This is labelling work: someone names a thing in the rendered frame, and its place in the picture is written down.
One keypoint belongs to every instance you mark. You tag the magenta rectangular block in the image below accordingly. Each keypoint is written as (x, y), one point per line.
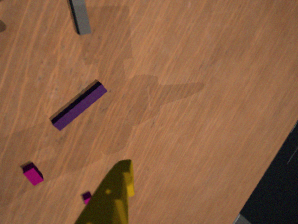
(33, 174)
(86, 196)

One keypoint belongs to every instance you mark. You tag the grey rectangular block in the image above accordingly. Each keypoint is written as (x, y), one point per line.
(80, 16)

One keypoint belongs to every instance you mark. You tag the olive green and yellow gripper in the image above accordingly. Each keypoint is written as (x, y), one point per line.
(109, 203)

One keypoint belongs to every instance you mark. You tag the purple rod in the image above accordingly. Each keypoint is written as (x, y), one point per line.
(78, 106)

